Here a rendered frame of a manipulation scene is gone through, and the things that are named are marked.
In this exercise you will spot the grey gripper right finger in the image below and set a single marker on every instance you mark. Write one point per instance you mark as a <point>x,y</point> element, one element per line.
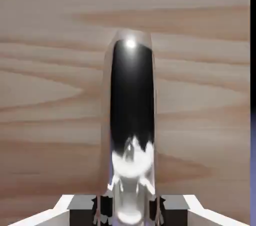
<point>176,208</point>

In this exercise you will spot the light wood cabinet door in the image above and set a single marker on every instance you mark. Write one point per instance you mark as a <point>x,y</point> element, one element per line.
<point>50,89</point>

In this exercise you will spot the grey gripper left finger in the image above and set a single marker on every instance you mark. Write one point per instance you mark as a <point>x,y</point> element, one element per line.
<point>80,208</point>

